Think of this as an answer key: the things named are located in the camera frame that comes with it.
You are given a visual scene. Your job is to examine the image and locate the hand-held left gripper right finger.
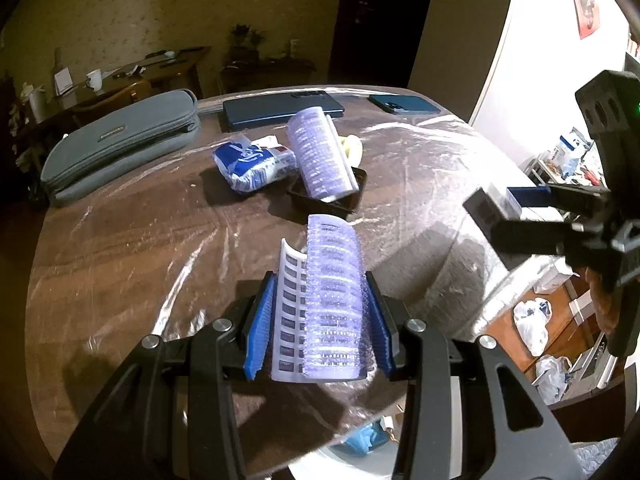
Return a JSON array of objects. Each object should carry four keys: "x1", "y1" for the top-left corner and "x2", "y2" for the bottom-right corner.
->
[{"x1": 366, "y1": 271, "x2": 585, "y2": 480}]

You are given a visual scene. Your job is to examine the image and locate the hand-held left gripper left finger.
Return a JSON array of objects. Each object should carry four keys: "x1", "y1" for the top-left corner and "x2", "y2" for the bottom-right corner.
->
[{"x1": 52, "y1": 272, "x2": 277, "y2": 480}]

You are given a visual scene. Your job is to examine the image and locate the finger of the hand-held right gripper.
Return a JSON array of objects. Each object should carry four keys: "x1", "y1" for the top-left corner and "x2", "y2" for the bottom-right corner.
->
[
  {"x1": 489, "y1": 219, "x2": 583, "y2": 262},
  {"x1": 506, "y1": 184, "x2": 610, "y2": 211}
]

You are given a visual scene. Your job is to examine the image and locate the purple hair roller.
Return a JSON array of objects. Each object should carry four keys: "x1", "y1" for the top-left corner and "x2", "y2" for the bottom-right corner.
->
[
  {"x1": 270, "y1": 213, "x2": 378, "y2": 385},
  {"x1": 286, "y1": 106, "x2": 357, "y2": 203}
]

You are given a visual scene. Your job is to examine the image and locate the person's right hand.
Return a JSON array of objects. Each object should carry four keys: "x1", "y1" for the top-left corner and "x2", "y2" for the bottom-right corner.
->
[{"x1": 581, "y1": 266, "x2": 620, "y2": 335}]

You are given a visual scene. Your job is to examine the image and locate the cluttered white shelf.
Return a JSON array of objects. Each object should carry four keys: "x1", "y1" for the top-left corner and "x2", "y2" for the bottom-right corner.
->
[{"x1": 522, "y1": 127, "x2": 608, "y2": 188}]

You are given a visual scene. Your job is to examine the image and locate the white plastic bag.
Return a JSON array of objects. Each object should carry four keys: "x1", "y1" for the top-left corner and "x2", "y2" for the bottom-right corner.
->
[
  {"x1": 534, "y1": 354, "x2": 573, "y2": 407},
  {"x1": 513, "y1": 297, "x2": 552, "y2": 358}
]

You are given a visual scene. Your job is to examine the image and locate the white waste bin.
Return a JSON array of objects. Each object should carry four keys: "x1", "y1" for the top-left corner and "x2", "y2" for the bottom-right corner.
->
[{"x1": 287, "y1": 417, "x2": 403, "y2": 480}]

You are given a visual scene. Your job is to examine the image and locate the black plastic tray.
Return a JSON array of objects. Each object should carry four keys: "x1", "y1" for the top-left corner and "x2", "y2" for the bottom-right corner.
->
[{"x1": 286, "y1": 164, "x2": 368, "y2": 215}]

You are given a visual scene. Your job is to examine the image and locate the blue and white plastic wrapper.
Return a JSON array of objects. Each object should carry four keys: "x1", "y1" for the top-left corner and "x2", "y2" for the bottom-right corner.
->
[{"x1": 212, "y1": 135, "x2": 297, "y2": 197}]

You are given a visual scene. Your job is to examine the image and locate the small blue smartphone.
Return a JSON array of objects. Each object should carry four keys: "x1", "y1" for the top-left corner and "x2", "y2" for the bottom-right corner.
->
[{"x1": 368, "y1": 93, "x2": 443, "y2": 115}]

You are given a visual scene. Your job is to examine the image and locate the large black phone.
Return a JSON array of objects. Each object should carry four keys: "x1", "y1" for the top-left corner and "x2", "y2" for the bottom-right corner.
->
[{"x1": 222, "y1": 89, "x2": 346, "y2": 133}]

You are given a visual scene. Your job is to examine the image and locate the grey fabric zip case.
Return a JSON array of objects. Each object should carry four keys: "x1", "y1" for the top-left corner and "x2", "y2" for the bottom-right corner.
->
[{"x1": 40, "y1": 89, "x2": 202, "y2": 209}]

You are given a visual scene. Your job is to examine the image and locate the dark wooden door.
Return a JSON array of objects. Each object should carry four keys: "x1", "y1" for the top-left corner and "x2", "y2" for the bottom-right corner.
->
[{"x1": 327, "y1": 0, "x2": 441, "y2": 92}]

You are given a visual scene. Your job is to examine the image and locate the wooden side table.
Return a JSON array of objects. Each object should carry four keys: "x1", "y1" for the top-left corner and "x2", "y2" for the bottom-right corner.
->
[{"x1": 219, "y1": 56, "x2": 318, "y2": 95}]

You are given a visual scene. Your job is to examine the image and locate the wooden chair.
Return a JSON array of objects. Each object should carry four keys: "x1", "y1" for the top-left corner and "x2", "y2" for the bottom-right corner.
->
[{"x1": 72, "y1": 79, "x2": 152, "y2": 126}]

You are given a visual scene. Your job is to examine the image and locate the wooden dining table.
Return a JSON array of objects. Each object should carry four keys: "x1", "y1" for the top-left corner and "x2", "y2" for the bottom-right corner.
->
[{"x1": 52, "y1": 46, "x2": 212, "y2": 113}]

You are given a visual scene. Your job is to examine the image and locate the potted plants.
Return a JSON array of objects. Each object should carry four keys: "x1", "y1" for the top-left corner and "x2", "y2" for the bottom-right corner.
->
[{"x1": 229, "y1": 23, "x2": 267, "y2": 56}]

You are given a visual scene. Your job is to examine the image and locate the white kettle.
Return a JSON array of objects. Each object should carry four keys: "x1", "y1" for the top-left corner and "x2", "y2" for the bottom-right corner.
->
[{"x1": 26, "y1": 87, "x2": 48, "y2": 125}]

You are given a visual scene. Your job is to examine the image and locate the white paper card stand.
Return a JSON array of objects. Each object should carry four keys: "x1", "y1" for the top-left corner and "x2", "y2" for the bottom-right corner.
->
[{"x1": 53, "y1": 66, "x2": 74, "y2": 96}]

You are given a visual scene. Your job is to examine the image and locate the red wall poster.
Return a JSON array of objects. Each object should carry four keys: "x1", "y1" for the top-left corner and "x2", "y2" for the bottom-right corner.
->
[{"x1": 571, "y1": 0, "x2": 603, "y2": 41}]

